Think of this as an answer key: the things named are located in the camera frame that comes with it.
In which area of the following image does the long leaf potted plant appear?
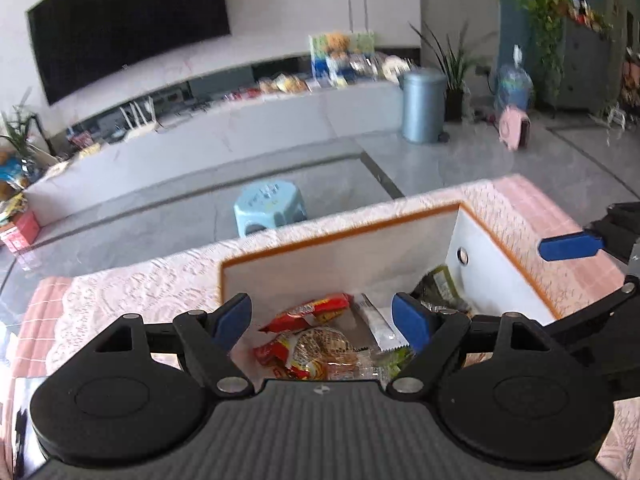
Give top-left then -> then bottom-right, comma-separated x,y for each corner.
409,20 -> 493,122

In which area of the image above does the red yellow snack packet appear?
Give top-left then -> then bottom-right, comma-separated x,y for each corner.
259,293 -> 354,335

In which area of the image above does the pink heater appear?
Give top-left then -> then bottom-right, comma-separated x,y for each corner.
498,105 -> 532,151

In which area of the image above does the pile of yellow snack bags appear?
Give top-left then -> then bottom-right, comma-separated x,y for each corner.
257,74 -> 308,95

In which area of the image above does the black television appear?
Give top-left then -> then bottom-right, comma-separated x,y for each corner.
26,0 -> 232,107

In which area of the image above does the grey blue cabinet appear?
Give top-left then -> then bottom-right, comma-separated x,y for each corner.
555,15 -> 613,111

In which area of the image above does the small white stand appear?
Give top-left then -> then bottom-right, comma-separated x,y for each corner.
595,105 -> 628,128

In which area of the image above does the teddy bear picture box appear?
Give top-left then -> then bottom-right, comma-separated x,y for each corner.
309,30 -> 377,78

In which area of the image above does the brown teddy bear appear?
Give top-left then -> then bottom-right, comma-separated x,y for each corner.
325,32 -> 351,56

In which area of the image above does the pink box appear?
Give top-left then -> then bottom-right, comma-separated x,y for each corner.
0,210 -> 41,253

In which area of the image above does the fries snack packet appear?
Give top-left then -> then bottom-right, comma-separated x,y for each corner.
253,326 -> 373,381

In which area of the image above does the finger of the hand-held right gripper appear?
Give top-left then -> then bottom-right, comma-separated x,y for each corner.
539,230 -> 606,262
546,280 -> 640,350

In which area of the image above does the small green potted plant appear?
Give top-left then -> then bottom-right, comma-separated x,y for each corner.
0,87 -> 46,161

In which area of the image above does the white television cabinet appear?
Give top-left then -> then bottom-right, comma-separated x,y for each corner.
22,52 -> 406,221

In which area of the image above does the silver white snack packet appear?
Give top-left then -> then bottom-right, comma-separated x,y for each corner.
356,294 -> 410,352

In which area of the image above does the white router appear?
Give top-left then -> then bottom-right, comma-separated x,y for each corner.
120,94 -> 158,133

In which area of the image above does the row of small ornaments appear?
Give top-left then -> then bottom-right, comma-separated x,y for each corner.
565,0 -> 613,28

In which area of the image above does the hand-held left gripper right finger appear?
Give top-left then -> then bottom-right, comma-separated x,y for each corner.
386,292 -> 548,395

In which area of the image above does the green peas snack packet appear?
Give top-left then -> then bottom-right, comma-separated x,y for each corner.
370,347 -> 417,380

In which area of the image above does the blue water jug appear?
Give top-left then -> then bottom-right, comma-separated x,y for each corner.
495,45 -> 533,113

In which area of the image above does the trailing green plant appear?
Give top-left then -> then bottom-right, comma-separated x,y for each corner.
515,0 -> 571,106

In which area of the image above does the light blue plastic stool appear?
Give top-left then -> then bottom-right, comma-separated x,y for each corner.
234,180 -> 308,238

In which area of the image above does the dark seaweed packet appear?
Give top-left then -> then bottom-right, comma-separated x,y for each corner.
411,266 -> 473,317

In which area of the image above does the grey blue trash bin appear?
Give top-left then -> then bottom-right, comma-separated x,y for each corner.
401,69 -> 449,143

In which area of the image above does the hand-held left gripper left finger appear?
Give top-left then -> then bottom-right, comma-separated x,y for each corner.
85,292 -> 253,395

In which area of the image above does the orange cardboard box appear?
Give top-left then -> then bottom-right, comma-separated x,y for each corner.
218,201 -> 568,391

